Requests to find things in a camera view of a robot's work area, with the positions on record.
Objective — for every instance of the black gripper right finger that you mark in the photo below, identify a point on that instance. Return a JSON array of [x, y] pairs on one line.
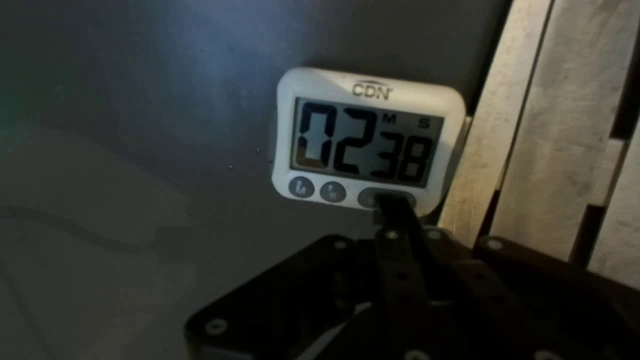
[[481, 306]]

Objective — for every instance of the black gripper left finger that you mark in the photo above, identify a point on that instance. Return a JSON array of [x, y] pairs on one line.
[[393, 286]]

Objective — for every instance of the white digital kitchen timer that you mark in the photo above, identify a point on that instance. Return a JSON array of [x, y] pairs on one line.
[[367, 86]]

